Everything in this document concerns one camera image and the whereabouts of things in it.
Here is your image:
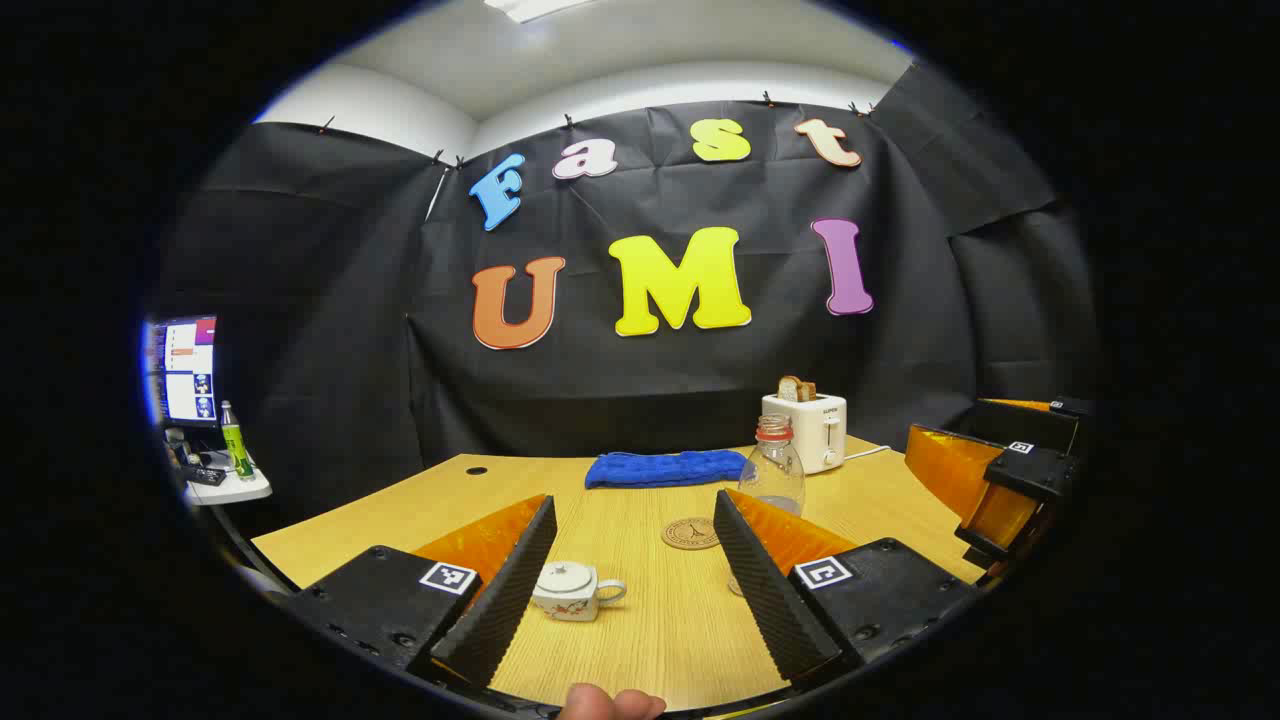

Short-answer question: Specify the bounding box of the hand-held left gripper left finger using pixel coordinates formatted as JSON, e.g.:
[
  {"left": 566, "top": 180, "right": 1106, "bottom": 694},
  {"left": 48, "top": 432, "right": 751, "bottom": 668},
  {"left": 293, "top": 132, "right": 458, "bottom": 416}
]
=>
[{"left": 285, "top": 493, "right": 558, "bottom": 701}]

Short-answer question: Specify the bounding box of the black backdrop cloth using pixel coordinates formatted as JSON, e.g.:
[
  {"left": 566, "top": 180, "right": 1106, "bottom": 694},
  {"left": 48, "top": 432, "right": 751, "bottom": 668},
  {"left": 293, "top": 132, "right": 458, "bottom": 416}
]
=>
[{"left": 155, "top": 62, "right": 1099, "bottom": 536}]

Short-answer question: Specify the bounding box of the white toaster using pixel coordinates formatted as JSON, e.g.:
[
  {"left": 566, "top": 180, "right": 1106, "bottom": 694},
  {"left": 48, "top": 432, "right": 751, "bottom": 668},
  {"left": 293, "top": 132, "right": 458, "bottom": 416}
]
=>
[{"left": 761, "top": 392, "right": 848, "bottom": 475}]

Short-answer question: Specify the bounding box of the green drink bottle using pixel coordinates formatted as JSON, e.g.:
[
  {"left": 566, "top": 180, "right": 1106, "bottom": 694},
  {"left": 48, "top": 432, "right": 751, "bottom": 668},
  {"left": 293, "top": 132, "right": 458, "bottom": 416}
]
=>
[{"left": 219, "top": 400, "right": 256, "bottom": 481}]

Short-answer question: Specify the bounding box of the round wooden coaster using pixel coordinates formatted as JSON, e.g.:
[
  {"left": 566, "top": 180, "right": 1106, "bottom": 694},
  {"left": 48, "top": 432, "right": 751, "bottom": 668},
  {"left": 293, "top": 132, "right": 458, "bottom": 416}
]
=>
[{"left": 661, "top": 516, "right": 721, "bottom": 551}]

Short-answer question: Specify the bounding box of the white side table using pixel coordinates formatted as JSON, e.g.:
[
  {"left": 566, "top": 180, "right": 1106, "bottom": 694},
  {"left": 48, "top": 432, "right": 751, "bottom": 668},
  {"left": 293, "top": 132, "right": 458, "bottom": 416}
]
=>
[{"left": 180, "top": 462, "right": 273, "bottom": 507}]

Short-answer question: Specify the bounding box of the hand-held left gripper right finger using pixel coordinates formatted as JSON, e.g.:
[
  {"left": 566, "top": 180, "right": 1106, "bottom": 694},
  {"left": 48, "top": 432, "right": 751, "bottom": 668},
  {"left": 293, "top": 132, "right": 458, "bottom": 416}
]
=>
[{"left": 713, "top": 488, "right": 981, "bottom": 691}]

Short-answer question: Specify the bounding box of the computer monitor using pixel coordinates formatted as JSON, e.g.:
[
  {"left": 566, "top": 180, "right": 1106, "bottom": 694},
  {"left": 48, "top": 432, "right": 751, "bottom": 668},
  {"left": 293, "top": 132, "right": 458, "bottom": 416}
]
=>
[{"left": 145, "top": 315, "right": 219, "bottom": 429}]

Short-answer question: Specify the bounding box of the blue towel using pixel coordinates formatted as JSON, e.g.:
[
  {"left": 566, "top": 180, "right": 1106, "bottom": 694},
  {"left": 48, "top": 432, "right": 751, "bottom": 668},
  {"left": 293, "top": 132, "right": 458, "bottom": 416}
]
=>
[{"left": 584, "top": 449, "right": 751, "bottom": 490}]

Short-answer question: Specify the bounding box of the clear plastic water bottle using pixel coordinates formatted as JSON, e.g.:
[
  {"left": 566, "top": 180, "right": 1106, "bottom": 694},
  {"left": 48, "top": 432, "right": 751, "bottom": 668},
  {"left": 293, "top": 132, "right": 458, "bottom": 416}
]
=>
[{"left": 725, "top": 414, "right": 807, "bottom": 598}]

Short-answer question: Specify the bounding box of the white floral teacup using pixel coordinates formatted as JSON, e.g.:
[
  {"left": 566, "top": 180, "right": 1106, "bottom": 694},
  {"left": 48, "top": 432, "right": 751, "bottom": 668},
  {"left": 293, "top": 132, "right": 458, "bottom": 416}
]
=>
[{"left": 531, "top": 561, "right": 628, "bottom": 623}]

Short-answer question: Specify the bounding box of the ceiling light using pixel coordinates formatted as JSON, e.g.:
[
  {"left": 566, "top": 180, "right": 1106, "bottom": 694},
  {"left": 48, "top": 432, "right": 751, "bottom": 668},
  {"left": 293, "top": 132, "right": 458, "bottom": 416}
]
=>
[{"left": 484, "top": 0, "right": 596, "bottom": 24}]

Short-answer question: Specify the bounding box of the white teacup lid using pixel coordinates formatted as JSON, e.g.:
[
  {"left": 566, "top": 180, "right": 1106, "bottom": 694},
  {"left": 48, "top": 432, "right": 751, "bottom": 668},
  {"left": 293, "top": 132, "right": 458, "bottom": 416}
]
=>
[{"left": 538, "top": 561, "right": 598, "bottom": 593}]

